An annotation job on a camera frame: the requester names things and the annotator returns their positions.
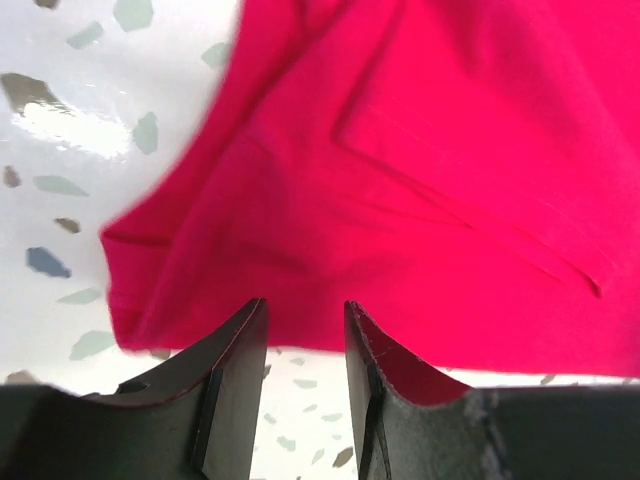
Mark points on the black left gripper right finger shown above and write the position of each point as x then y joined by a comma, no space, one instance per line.
411,421

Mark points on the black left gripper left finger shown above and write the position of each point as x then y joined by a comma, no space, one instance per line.
193,416

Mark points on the crimson red t shirt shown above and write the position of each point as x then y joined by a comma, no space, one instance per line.
468,171

